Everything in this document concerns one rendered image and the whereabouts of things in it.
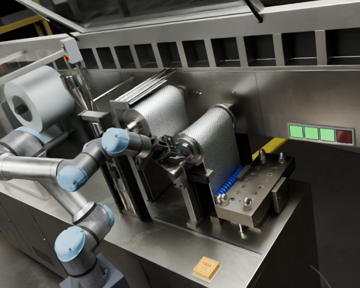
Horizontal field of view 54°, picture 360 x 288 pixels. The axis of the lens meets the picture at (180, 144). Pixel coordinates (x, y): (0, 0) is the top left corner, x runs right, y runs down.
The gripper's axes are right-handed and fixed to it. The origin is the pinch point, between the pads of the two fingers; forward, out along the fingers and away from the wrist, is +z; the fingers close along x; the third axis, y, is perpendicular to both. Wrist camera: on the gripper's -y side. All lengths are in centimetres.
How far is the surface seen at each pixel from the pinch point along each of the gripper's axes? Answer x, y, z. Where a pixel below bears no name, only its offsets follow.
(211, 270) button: -41.0, -5.8, 7.7
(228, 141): 5.0, 12.3, 22.9
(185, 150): 2.1, 3.0, 2.7
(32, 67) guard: 82, -58, -15
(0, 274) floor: 22, -235, 50
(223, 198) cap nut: -17.7, 4.8, 15.1
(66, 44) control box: 61, -19, -24
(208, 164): -4.2, 5.6, 11.3
